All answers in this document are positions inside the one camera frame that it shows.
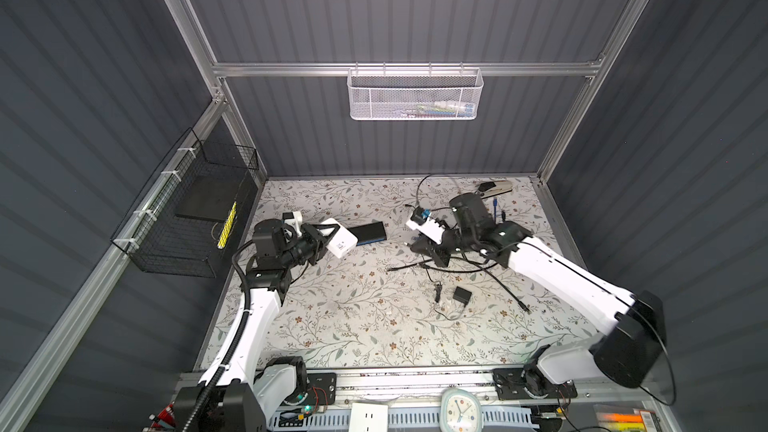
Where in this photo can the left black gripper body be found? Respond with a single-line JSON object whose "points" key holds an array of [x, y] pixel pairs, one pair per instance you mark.
{"points": [[308, 247]]}

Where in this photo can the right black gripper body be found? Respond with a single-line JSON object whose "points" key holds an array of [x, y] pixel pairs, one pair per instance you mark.
{"points": [[450, 243]]}

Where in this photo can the white network switch box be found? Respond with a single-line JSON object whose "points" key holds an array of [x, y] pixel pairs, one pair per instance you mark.
{"points": [[340, 239]]}

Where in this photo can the black power adapter with cable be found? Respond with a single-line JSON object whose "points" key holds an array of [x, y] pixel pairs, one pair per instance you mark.
{"points": [[461, 297]]}

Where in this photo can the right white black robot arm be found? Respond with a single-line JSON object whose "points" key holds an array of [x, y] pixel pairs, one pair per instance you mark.
{"points": [[630, 327]]}

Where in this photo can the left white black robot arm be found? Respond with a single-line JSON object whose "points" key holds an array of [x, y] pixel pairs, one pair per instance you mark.
{"points": [[232, 395]]}

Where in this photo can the black white stapler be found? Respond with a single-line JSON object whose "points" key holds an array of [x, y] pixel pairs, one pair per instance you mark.
{"points": [[489, 189]]}

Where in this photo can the floral patterned table mat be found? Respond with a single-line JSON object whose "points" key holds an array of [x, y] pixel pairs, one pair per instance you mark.
{"points": [[373, 307]]}

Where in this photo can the yellow marker in basket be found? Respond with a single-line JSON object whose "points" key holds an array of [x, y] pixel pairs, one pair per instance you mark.
{"points": [[227, 227]]}

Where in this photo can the black pad in basket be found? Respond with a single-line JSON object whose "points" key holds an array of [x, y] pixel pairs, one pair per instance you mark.
{"points": [[208, 199]]}

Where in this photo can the white analog clock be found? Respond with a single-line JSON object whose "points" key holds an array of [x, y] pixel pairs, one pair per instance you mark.
{"points": [[460, 411]]}

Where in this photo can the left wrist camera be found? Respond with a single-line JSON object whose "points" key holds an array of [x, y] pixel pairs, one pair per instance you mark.
{"points": [[293, 221]]}

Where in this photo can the black network switch box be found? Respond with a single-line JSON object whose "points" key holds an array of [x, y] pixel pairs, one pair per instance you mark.
{"points": [[369, 233]]}

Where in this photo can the black wire wall basket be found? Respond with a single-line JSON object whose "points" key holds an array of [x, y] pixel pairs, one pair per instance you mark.
{"points": [[192, 219]]}

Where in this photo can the white wire mesh basket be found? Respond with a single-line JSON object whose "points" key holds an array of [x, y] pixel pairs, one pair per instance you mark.
{"points": [[426, 94]]}

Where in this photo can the white wall power socket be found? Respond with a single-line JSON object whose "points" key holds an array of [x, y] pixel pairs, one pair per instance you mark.
{"points": [[369, 417]]}

